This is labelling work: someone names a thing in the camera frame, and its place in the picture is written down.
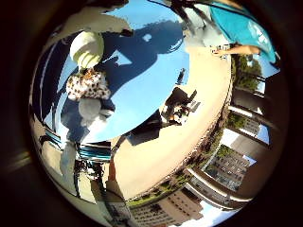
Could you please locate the pale yellow-green ball toy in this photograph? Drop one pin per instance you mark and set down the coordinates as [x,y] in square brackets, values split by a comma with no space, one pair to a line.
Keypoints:
[86,48]

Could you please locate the brown spotted plush toy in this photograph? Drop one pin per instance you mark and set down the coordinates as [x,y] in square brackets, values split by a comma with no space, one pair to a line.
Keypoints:
[88,86]

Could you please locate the blue striped block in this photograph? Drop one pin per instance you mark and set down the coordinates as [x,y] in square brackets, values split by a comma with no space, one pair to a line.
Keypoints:
[94,152]

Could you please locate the person in teal shirt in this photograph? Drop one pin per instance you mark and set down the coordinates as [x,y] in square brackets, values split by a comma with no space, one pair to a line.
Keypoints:
[240,26]

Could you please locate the grey windowed building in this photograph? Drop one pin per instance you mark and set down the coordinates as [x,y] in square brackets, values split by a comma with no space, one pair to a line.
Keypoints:
[228,168]

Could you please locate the beige building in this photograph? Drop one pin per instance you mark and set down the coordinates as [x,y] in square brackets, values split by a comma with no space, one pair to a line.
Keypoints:
[170,206]

